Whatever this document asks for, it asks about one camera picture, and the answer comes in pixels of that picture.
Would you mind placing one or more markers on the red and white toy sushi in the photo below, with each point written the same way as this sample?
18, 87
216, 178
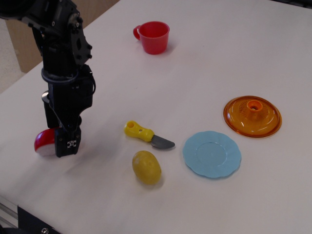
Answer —
44, 143

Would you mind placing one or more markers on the black corner bracket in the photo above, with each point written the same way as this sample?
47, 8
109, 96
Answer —
32, 224

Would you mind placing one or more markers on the beige wooden cabinet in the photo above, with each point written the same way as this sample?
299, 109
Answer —
22, 39

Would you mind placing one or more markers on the yellow toy potato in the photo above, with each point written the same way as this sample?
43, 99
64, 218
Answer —
146, 167

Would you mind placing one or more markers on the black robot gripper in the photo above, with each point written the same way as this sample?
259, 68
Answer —
64, 101

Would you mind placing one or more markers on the light blue plastic plate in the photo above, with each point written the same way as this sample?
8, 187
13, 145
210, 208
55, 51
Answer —
211, 154

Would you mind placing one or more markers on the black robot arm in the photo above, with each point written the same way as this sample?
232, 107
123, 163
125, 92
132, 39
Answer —
58, 32

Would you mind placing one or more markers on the orange transparent pot lid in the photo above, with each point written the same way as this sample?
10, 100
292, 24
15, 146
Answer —
252, 116

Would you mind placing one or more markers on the yellow handled toy knife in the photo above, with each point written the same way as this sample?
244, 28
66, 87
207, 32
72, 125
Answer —
134, 130

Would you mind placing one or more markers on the aluminium table edge rail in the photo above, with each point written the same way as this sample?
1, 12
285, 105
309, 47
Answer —
8, 214

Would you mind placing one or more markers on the red plastic cup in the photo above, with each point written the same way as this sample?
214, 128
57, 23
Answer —
153, 35

